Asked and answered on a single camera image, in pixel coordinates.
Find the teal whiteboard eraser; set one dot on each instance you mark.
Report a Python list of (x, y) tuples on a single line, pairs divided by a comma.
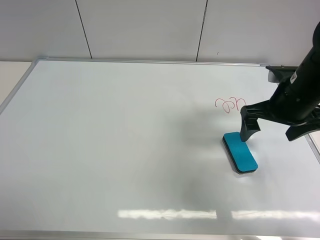
[(239, 153)]

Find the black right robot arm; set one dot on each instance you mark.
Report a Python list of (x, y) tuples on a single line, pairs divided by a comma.
[(308, 65)]

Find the red marker scribble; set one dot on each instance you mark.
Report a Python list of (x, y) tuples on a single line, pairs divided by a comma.
[(230, 104)]

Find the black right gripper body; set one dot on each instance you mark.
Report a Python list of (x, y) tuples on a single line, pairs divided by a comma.
[(294, 102)]

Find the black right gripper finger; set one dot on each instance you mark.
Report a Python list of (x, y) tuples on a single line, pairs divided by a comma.
[(249, 126)]

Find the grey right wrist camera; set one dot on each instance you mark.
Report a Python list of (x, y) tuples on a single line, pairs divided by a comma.
[(274, 77)]

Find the white framed whiteboard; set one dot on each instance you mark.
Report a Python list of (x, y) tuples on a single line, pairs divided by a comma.
[(134, 150)]

